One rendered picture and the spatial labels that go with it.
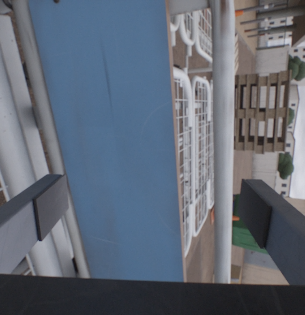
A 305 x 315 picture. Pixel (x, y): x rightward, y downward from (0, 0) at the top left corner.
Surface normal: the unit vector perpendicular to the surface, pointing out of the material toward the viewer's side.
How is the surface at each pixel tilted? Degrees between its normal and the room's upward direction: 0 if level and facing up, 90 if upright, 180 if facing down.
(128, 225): 90
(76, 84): 90
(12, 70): 0
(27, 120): 0
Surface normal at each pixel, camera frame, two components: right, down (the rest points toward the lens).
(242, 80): -0.43, 0.22
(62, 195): 1.00, 0.02
